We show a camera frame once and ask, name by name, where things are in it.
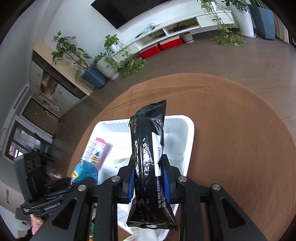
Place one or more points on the trailing plant on cabinet left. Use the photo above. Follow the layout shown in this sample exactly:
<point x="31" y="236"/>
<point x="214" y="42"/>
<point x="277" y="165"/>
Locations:
<point x="120" y="59"/>

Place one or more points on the white red snack packet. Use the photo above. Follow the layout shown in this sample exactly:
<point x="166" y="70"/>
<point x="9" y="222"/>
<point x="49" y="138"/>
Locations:
<point x="136" y="233"/>

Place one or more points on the wooden storage cabinet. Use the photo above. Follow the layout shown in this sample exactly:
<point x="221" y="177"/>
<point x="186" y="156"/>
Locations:
<point x="54" y="85"/>

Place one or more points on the trailing plant on cabinet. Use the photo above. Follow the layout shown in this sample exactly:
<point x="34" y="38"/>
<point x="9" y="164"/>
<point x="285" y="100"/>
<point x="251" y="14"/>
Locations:
<point x="120" y="59"/>
<point x="225" y="36"/>

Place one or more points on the person left hand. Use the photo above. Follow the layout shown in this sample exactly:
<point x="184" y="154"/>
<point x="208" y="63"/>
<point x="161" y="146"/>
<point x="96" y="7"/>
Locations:
<point x="36" y="222"/>

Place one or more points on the black snack packet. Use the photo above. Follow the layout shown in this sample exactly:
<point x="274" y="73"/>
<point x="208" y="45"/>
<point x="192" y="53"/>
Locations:
<point x="150" y="208"/>

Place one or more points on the trailing plant on cabinet right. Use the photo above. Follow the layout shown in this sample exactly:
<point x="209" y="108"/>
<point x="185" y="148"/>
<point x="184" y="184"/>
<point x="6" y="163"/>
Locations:
<point x="225" y="36"/>

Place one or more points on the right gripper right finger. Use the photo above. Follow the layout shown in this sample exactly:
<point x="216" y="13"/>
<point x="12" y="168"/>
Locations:
<point x="206" y="211"/>

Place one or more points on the small white pot under cabinet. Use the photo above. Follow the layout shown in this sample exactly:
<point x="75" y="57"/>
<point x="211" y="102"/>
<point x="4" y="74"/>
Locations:
<point x="187" y="37"/>

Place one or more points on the white plastic tray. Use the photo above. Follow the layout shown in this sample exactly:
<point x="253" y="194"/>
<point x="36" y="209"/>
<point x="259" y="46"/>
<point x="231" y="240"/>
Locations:
<point x="178" y="139"/>

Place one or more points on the red storage box right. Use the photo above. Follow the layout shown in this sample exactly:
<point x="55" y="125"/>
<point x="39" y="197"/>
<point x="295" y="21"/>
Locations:
<point x="171" y="42"/>

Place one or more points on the brown round table cloth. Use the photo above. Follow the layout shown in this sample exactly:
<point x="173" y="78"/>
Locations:
<point x="240" y="142"/>

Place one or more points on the plant in ribbed white pot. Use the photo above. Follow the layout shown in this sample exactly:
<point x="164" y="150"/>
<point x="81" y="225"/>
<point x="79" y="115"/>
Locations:
<point x="101" y="63"/>

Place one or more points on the pink cartoon snack packet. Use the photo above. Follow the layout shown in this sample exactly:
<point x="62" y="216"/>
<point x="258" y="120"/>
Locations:
<point x="96" y="152"/>

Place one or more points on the beige curtain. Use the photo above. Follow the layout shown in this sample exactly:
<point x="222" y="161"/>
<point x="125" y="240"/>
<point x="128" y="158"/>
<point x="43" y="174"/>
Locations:
<point x="280" y="29"/>

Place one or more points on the black wall television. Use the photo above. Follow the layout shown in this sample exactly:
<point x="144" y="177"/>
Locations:
<point x="119" y="12"/>

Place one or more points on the tall plant blue pot left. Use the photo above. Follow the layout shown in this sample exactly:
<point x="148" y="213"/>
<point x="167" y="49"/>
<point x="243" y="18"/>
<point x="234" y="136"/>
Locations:
<point x="85" y="70"/>

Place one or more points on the tall plant blue pot right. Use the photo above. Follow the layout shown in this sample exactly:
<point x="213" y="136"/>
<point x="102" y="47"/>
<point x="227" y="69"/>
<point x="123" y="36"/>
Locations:
<point x="263" y="19"/>

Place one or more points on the white tv cabinet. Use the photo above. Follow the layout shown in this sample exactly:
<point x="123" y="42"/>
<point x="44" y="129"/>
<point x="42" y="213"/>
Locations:
<point x="177" y="26"/>

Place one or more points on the red storage box left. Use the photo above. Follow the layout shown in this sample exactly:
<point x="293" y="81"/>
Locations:
<point x="150" y="51"/>

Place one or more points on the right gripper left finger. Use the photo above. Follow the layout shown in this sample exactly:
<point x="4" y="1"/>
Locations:
<point x="85" y="203"/>

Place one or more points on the red storage box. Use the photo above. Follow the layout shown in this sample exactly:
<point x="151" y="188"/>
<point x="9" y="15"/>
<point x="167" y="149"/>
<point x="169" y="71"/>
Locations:
<point x="171" y="42"/>
<point x="150" y="51"/>

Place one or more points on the plant in white tall pot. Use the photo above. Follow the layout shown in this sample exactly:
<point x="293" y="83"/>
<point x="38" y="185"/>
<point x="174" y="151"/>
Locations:
<point x="242" y="16"/>

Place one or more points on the tall plant blue pot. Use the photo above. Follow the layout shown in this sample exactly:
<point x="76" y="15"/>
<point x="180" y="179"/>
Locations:
<point x="85" y="70"/>
<point x="263" y="19"/>

